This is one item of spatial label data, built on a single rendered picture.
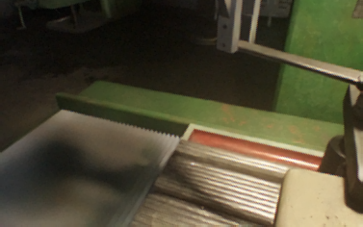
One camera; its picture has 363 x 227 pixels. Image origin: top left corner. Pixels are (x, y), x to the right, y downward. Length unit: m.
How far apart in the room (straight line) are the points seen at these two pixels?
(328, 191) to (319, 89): 0.78
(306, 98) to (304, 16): 0.28
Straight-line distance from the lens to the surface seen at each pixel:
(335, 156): 0.41
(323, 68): 0.33
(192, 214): 0.47
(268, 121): 0.75
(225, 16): 0.35
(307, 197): 0.26
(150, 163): 0.63
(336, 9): 0.95
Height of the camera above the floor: 1.22
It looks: 33 degrees down
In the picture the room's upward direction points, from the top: 1 degrees counter-clockwise
